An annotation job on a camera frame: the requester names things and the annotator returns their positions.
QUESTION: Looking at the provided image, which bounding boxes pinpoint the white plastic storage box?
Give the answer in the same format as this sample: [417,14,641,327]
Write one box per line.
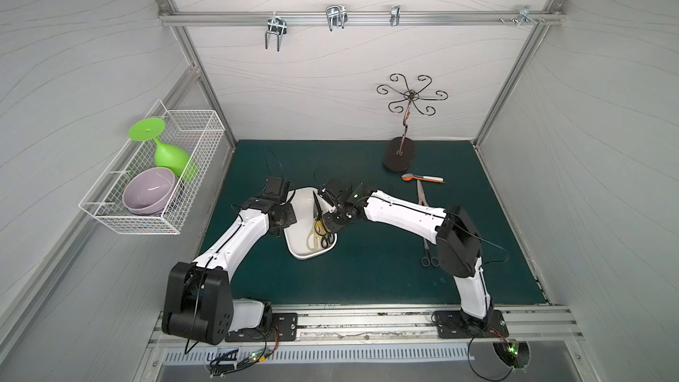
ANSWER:
[284,187,338,260]

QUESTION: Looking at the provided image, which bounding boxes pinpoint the metal double hook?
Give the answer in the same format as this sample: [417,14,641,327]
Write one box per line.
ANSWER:
[265,16,288,51]
[325,5,348,32]

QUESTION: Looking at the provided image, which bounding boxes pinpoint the metal double hook middle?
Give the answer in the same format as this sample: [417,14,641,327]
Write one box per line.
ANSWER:
[325,5,348,32]

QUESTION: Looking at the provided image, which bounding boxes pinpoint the grey pink handled scissors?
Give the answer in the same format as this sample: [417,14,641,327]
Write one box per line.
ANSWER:
[417,180,429,207]

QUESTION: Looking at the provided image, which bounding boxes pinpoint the metal double hook left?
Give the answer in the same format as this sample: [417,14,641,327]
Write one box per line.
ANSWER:
[265,16,288,51]

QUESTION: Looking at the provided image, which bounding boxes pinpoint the metal bracket hook right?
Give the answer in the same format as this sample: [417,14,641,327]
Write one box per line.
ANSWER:
[498,6,546,28]

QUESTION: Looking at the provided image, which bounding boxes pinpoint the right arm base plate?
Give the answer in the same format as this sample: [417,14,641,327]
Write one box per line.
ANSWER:
[431,308,509,339]

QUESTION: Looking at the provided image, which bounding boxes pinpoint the purple bowl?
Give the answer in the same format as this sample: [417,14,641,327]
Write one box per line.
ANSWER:
[122,167,178,216]

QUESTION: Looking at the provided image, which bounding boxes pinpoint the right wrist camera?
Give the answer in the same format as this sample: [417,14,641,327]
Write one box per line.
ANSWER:
[319,179,350,206]

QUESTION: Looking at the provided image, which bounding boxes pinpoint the aluminium top rail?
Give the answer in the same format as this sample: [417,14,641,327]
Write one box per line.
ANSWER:
[159,10,567,28]

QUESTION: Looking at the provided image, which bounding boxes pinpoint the green table mat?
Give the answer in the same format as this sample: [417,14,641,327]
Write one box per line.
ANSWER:
[204,141,545,305]

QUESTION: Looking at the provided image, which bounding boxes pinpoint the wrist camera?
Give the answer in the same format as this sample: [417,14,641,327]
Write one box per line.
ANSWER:
[319,179,350,206]
[262,176,290,203]

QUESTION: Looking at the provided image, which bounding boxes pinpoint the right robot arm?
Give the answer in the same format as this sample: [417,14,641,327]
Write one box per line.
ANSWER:
[320,185,493,325]

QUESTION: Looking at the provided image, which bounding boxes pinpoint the small black handled scissors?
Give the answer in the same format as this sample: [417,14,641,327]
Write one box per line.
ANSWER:
[320,233,336,249]

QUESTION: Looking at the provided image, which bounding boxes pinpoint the yellow black handled scissors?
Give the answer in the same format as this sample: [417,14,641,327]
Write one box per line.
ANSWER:
[312,192,327,238]

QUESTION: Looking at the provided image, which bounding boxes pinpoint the cream kitchen shears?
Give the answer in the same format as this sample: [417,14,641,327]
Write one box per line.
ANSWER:
[306,231,322,252]

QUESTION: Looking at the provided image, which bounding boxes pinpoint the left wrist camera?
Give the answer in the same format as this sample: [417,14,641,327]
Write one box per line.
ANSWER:
[262,176,290,203]

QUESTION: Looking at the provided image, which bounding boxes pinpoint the orange white spoon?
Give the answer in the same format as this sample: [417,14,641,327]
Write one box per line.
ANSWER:
[401,173,445,183]

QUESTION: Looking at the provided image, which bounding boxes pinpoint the white vented cable duct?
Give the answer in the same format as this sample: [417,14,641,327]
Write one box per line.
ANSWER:
[163,343,475,366]

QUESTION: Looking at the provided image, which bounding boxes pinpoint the green plastic goblet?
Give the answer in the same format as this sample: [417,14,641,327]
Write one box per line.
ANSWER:
[128,118,199,181]

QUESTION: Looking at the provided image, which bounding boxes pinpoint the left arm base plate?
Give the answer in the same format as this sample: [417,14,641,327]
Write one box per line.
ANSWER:
[225,312,299,343]

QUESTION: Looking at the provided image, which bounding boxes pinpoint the small metal hook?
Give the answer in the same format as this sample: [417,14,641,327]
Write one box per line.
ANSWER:
[390,5,401,27]

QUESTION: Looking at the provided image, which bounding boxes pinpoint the white wire basket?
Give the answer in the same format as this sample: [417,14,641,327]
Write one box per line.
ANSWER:
[79,101,225,235]

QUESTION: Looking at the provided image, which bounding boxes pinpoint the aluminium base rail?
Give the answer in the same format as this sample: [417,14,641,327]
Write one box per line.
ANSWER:
[145,304,585,350]

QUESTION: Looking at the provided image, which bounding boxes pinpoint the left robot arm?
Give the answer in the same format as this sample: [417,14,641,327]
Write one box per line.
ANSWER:
[162,198,296,345]

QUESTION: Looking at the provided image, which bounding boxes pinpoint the brown metal hook stand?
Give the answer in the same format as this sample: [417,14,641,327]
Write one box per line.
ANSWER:
[376,73,449,173]

